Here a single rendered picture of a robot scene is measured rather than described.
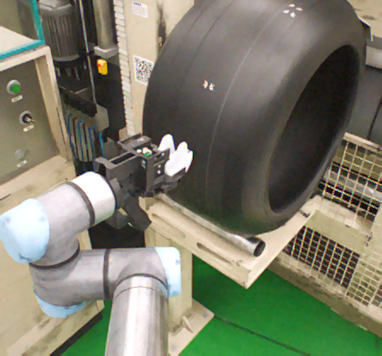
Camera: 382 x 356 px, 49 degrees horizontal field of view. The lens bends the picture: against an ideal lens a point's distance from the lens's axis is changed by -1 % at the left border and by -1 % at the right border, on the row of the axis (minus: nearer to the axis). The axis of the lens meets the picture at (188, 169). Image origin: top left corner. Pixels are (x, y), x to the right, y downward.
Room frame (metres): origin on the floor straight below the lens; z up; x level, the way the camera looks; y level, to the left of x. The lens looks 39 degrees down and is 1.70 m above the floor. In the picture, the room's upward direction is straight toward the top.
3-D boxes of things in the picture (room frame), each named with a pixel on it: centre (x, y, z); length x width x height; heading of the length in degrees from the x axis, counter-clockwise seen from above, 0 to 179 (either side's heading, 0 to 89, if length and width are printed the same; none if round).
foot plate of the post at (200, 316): (1.07, 0.07, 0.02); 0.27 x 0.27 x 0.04; 49
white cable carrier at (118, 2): (1.10, 0.16, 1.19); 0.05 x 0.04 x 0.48; 139
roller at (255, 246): (0.80, -0.05, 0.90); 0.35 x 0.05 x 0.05; 49
